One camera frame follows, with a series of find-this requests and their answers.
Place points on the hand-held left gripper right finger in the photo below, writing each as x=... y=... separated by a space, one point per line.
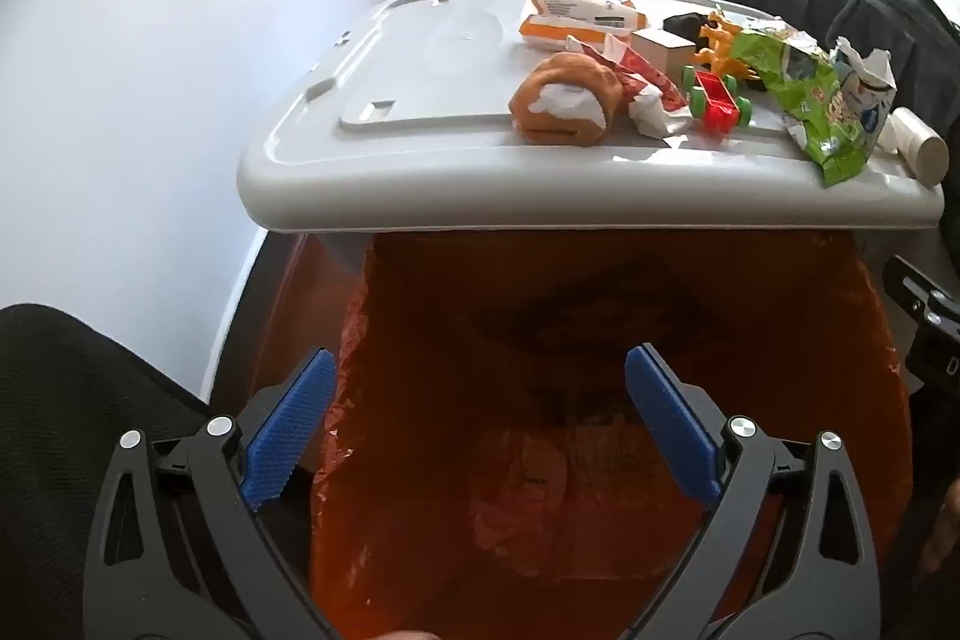
x=675 y=430

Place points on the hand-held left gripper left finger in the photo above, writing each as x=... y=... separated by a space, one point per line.
x=289 y=430

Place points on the orange plastic trash bag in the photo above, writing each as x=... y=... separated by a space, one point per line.
x=525 y=347

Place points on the white bottle with beige cap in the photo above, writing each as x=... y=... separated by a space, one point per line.
x=919 y=145

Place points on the white and blue carton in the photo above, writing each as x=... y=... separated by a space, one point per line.
x=870 y=93

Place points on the green snack bag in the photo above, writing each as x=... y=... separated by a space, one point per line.
x=810 y=100

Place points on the red toy car green wheels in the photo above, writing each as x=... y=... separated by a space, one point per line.
x=716 y=104

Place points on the red and white wrapper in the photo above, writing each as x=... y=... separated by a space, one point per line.
x=652 y=85

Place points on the orange plastic toy animal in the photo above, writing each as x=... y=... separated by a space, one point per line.
x=716 y=44

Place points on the small white cardboard box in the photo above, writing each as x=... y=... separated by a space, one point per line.
x=660 y=51

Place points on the person's right hand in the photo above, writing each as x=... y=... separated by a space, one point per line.
x=946 y=524

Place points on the black fabric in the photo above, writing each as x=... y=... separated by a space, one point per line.
x=60 y=422

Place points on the white plastic storage box lid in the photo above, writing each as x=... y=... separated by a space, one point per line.
x=420 y=160

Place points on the black cloth item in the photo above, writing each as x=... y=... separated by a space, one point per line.
x=686 y=24

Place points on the orange and white wipes pack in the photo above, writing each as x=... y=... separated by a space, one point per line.
x=577 y=14

